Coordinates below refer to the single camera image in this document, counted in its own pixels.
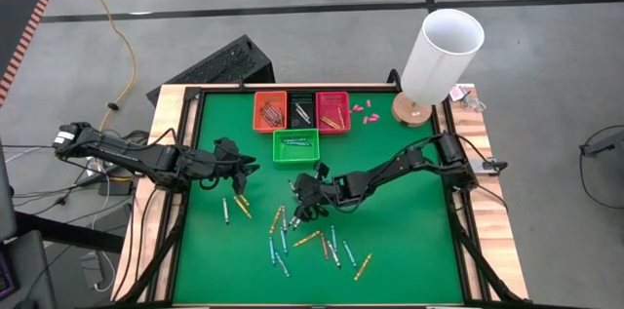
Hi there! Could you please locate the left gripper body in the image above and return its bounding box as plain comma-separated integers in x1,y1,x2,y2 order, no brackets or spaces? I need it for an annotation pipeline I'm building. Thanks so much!
194,136,248,197

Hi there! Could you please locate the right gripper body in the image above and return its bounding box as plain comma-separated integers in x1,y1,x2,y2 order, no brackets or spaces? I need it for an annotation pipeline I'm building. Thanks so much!
292,162,342,211

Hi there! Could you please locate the green plastic basket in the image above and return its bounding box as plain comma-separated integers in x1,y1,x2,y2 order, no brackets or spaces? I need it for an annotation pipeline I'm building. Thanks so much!
271,128,322,164

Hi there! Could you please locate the orange plastic basket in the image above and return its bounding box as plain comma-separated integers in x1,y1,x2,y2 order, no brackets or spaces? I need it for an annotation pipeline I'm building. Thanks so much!
252,90,289,134

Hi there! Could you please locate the black plastic basket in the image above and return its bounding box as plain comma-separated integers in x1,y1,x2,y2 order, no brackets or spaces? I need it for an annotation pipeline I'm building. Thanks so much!
287,92,318,130

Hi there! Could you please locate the red plastic basket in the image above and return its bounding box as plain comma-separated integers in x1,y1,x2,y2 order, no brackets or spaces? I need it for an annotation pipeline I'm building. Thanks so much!
315,91,351,135

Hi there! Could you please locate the green table mat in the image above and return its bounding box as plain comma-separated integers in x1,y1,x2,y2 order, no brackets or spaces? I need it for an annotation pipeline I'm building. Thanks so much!
173,92,464,305

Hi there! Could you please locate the black power strip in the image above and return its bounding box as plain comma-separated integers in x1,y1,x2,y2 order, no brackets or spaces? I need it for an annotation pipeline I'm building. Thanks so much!
72,150,142,198

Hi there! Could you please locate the black floor beam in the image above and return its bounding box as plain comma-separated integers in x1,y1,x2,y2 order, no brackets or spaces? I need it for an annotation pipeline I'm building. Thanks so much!
14,211,126,255

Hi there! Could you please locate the pink white packet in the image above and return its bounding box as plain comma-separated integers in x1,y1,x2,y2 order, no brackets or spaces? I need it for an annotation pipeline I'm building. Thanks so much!
448,84,477,103

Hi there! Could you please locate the white shade wooden base lamp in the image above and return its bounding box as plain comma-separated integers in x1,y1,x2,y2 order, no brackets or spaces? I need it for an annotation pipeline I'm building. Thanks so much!
391,8,487,129

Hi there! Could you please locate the clear plastic bag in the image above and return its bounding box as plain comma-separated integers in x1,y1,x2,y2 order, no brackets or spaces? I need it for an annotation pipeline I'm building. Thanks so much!
462,97,488,113

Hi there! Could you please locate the dark device purple screen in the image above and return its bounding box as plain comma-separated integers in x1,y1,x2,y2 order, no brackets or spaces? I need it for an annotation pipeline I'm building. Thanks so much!
0,228,59,309

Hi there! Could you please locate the yellow power cable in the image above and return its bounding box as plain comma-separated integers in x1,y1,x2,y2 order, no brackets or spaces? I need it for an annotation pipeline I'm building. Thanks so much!
69,0,137,123

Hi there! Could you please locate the white power adapter cable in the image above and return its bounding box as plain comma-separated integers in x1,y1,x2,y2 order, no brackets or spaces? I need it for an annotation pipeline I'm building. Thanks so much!
80,250,117,294

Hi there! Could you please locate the grey metal bracket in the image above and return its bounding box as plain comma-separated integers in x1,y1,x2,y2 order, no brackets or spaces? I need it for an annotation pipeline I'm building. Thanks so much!
440,156,509,177

